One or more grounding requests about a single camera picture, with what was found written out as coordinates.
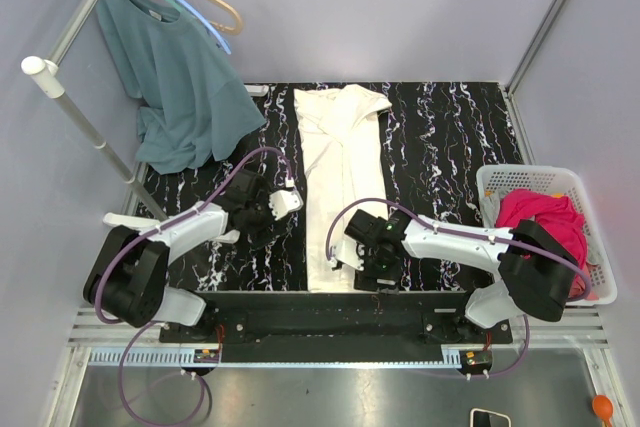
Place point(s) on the white t shirt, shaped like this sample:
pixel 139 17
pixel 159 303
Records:
pixel 341 149

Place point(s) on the teal t shirt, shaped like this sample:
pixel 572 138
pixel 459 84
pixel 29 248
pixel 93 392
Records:
pixel 194 106

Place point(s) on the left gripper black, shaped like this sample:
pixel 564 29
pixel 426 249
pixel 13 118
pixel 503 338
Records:
pixel 260 235

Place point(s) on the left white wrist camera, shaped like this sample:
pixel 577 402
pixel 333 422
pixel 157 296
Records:
pixel 285 201

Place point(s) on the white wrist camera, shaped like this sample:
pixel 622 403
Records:
pixel 285 201
pixel 345 253

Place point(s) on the white cable duct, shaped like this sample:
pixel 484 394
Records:
pixel 155 356

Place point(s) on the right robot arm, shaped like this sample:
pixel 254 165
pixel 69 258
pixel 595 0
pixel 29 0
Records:
pixel 532 272

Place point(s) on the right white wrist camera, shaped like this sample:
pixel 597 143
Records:
pixel 345 253

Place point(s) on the orange maraca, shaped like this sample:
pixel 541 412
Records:
pixel 603 409

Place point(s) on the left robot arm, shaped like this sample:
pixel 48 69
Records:
pixel 128 280

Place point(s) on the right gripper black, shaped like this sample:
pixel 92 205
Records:
pixel 367 279

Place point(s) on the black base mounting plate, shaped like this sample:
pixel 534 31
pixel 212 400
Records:
pixel 305 328

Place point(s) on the aluminium corner frame post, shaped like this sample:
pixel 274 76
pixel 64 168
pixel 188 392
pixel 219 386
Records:
pixel 543 30

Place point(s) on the pink t shirt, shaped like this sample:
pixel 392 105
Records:
pixel 556 214

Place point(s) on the white laundry basket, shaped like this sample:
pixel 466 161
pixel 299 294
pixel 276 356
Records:
pixel 501 179

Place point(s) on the smartphone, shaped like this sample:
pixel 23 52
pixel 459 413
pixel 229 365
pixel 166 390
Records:
pixel 485 418

